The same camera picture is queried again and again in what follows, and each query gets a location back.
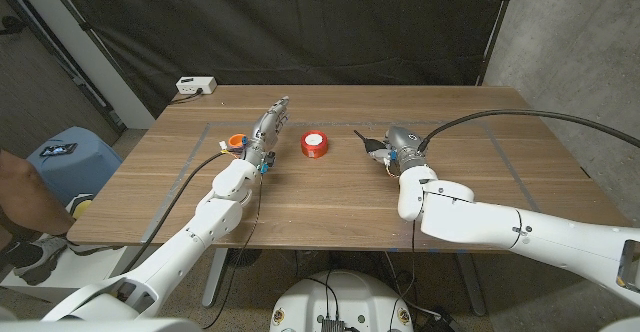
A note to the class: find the black round floor fan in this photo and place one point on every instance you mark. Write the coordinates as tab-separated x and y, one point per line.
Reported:
242	258

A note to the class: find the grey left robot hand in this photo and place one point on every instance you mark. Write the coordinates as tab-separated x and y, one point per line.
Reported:
265	132

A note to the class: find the black backdrop curtain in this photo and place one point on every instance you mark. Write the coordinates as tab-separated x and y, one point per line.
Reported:
300	22

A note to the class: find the grey and white shoe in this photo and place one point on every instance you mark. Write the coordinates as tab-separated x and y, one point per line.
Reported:
40	257

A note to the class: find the black rubber air blower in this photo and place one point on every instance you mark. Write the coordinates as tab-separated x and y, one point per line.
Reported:
372	145

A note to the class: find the white power strip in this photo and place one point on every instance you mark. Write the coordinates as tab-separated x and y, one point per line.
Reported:
195	85

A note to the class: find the black backdrop stand pole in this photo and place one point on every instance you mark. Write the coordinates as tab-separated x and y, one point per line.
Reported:
496	32

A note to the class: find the grey table leg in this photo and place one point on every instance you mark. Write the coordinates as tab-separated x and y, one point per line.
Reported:
215	277
470	282

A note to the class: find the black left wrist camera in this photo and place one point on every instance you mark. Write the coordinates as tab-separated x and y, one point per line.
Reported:
270	158

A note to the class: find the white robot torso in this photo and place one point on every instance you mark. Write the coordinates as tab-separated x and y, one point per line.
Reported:
345	297

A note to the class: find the black wall rail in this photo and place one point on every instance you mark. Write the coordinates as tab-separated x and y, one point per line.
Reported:
95	97

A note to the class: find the red tape roll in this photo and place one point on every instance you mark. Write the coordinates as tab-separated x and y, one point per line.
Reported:
314	147

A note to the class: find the black power adapter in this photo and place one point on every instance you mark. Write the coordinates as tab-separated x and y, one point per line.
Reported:
440	324

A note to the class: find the blue plastic stool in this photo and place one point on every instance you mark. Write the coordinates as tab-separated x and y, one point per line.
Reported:
85	172

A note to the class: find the white floor platform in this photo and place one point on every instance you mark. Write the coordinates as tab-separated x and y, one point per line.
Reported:
80	267

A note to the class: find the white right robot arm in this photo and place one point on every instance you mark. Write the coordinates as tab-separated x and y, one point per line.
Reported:
475	222

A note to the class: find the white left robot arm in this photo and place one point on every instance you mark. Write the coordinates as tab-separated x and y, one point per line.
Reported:
215	222

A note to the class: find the yellow and white floor object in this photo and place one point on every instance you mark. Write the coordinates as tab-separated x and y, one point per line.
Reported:
80	207

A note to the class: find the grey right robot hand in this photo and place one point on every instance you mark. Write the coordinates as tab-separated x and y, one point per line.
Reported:
407	147

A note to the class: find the person's bare leg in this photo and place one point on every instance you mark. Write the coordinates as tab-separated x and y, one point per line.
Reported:
25	197

